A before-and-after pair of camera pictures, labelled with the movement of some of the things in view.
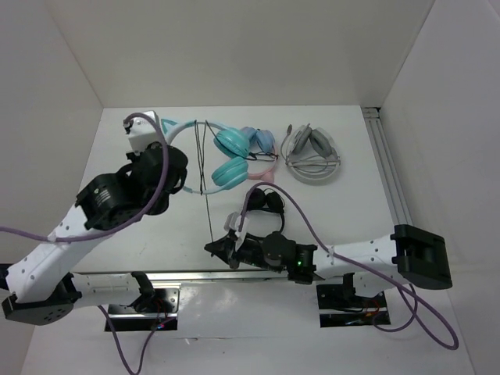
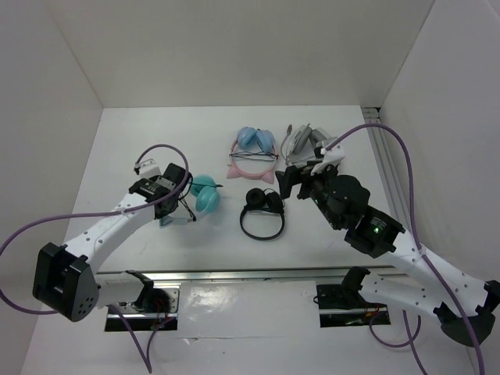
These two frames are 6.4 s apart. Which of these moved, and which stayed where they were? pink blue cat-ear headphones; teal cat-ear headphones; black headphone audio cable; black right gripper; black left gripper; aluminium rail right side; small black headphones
Moved: teal cat-ear headphones; black left gripper; black right gripper; black headphone audio cable
Stayed: small black headphones; aluminium rail right side; pink blue cat-ear headphones
